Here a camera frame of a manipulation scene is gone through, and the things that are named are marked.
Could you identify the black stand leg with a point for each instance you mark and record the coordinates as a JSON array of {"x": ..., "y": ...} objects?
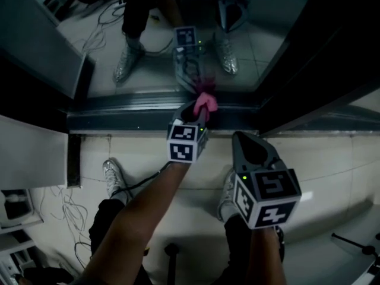
[{"x": 356, "y": 245}]

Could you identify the white shelf unit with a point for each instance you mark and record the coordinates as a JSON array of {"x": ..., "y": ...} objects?
[{"x": 15, "y": 206}]

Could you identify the person's black trousers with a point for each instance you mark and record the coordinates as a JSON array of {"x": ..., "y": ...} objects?
[{"x": 104, "y": 227}]

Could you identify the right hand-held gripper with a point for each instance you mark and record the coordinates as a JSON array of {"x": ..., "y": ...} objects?
[{"x": 273, "y": 184}]

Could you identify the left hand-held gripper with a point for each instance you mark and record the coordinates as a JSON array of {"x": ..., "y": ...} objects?
[{"x": 179, "y": 153}]

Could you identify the person's left silver sneaker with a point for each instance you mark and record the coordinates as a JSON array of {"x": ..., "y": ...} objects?
[{"x": 114, "y": 180}]

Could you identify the black pole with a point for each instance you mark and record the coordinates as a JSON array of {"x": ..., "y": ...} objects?
[{"x": 172, "y": 263}]

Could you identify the person's right silver sneaker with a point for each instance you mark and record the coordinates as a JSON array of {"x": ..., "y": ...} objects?
[{"x": 227, "y": 194}]

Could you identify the person's right forearm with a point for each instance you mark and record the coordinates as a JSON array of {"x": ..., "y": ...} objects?
[{"x": 268, "y": 257}]

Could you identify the person's silver sneaker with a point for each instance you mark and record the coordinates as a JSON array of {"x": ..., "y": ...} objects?
[
  {"x": 227, "y": 194},
  {"x": 114, "y": 180}
]

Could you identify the person's left forearm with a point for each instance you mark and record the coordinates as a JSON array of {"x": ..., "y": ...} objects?
[{"x": 133, "y": 224}]

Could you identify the clear window glass pane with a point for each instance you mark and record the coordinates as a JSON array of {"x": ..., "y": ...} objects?
[{"x": 148, "y": 76}]

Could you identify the pink cloth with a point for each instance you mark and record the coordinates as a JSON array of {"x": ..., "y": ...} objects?
[{"x": 205, "y": 102}]

